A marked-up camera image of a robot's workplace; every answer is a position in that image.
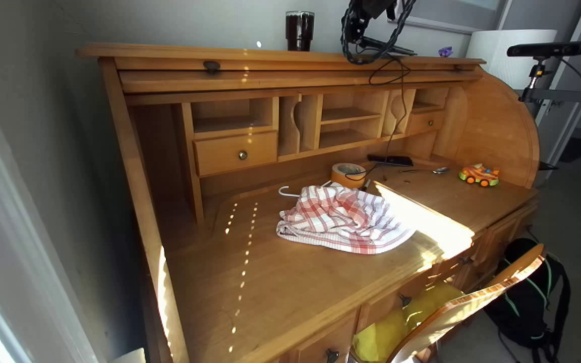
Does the colourful toy car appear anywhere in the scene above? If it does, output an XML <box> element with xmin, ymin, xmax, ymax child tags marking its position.
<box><xmin>457</xmin><ymin>163</ymin><xmax>501</xmax><ymax>188</ymax></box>

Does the black remote control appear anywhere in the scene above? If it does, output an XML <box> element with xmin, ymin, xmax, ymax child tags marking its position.
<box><xmin>368</xmin><ymin>155</ymin><xmax>413</xmax><ymax>165</ymax></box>

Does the black keyboard cable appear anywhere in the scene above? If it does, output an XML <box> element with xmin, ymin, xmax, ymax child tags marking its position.
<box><xmin>364</xmin><ymin>57</ymin><xmax>415</xmax><ymax>194</ymax></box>

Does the black green backpack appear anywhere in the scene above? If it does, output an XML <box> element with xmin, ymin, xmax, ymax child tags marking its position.
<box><xmin>485</xmin><ymin>254</ymin><xmax>571</xmax><ymax>363</ymax></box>

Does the small desk drawer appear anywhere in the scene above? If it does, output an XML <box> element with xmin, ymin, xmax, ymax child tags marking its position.
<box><xmin>406</xmin><ymin>111</ymin><xmax>444</xmax><ymax>135</ymax></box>
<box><xmin>196</xmin><ymin>133</ymin><xmax>277</xmax><ymax>177</ymax></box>

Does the yellow chair cushion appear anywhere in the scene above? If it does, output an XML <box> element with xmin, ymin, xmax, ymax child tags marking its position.
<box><xmin>353</xmin><ymin>285</ymin><xmax>462</xmax><ymax>363</ymax></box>

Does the black travel mug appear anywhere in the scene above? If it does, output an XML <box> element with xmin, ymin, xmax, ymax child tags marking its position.
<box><xmin>284</xmin><ymin>10</ymin><xmax>314</xmax><ymax>50</ymax></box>

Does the black camera on tripod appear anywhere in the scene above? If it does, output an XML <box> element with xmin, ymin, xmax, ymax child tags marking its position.
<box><xmin>507</xmin><ymin>40</ymin><xmax>581</xmax><ymax>102</ymax></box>

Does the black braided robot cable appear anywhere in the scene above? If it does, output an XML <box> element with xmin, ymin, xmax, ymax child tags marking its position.
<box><xmin>339</xmin><ymin>0</ymin><xmax>419</xmax><ymax>67</ymax></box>

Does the wooden chair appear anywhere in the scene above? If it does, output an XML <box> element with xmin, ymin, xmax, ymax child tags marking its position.
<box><xmin>390</xmin><ymin>245</ymin><xmax>545</xmax><ymax>363</ymax></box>

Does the roll of masking tape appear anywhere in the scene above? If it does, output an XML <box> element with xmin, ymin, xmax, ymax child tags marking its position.
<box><xmin>330</xmin><ymin>163</ymin><xmax>366</xmax><ymax>189</ymax></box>

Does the right small desk drawer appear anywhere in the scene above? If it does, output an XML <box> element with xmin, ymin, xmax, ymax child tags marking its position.
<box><xmin>406</xmin><ymin>111</ymin><xmax>444</xmax><ymax>135</ymax></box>

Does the red white checkered cloth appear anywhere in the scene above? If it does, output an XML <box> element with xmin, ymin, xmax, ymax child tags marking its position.
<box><xmin>277</xmin><ymin>183</ymin><xmax>415</xmax><ymax>257</ymax></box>

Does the purple sticker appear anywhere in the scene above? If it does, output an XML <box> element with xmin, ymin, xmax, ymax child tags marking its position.
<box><xmin>438</xmin><ymin>46</ymin><xmax>453</xmax><ymax>59</ymax></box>

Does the white plastic clothes hanger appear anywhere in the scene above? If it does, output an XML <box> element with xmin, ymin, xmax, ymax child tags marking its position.
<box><xmin>277</xmin><ymin>177</ymin><xmax>335</xmax><ymax>201</ymax></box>

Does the wooden roll-top desk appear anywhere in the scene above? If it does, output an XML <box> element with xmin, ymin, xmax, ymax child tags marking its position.
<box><xmin>88</xmin><ymin>44</ymin><xmax>539</xmax><ymax>363</ymax></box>

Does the left small desk drawer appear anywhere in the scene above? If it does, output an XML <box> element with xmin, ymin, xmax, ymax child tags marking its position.
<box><xmin>196</xmin><ymin>133</ymin><xmax>277</xmax><ymax>177</ymax></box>

